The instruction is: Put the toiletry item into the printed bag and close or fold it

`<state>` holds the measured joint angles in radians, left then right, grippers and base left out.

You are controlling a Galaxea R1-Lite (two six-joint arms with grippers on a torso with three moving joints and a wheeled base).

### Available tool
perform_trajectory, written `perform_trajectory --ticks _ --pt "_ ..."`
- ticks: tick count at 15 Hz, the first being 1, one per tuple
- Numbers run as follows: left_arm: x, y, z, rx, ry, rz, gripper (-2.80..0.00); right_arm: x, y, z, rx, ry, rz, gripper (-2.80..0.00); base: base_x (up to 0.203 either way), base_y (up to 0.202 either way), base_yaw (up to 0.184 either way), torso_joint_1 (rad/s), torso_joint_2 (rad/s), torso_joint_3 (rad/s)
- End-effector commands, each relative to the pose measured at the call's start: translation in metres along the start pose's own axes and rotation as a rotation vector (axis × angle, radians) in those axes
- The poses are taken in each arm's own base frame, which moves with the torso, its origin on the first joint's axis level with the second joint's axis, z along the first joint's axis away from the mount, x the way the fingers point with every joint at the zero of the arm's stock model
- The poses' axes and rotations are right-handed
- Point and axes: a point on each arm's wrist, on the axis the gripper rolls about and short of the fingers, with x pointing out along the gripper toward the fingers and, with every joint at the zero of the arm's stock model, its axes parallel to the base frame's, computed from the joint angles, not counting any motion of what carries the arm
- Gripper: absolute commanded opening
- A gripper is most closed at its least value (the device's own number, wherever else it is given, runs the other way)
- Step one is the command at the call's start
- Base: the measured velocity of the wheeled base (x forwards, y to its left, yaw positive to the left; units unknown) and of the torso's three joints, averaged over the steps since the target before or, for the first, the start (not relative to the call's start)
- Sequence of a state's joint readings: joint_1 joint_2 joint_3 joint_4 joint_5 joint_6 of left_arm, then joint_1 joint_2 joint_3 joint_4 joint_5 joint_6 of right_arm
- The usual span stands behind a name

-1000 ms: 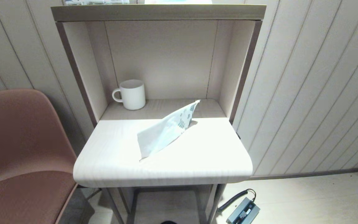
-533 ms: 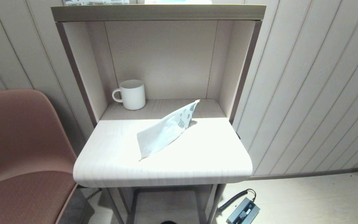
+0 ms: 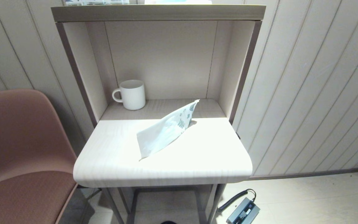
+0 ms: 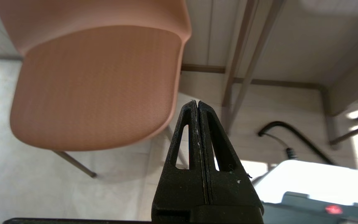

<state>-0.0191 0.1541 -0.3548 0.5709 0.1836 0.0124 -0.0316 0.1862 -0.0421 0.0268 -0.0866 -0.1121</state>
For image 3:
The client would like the light wooden shelf desk unit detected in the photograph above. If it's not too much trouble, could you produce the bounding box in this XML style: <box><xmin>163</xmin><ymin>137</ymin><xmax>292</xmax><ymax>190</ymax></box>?
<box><xmin>51</xmin><ymin>4</ymin><xmax>266</xmax><ymax>125</ymax></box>

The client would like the white pouch with blue plants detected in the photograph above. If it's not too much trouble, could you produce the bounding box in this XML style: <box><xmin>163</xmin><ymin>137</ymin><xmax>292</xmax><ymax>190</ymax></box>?
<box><xmin>136</xmin><ymin>99</ymin><xmax>200</xmax><ymax>160</ymax></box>

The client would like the thick black ribbed adapter cable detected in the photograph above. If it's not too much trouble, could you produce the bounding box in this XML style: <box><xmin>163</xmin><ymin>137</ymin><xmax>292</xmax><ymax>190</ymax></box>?
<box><xmin>217</xmin><ymin>189</ymin><xmax>256</xmax><ymax>213</ymax></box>

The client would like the white ribbed mug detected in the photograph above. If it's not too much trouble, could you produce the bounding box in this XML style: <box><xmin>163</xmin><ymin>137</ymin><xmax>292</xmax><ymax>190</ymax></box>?
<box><xmin>112</xmin><ymin>80</ymin><xmax>146</xmax><ymax>110</ymax></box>

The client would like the brown upholstered chair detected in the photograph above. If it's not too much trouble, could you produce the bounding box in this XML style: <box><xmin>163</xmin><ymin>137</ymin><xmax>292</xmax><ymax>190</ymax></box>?
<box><xmin>0</xmin><ymin>89</ymin><xmax>79</xmax><ymax>224</ymax></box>

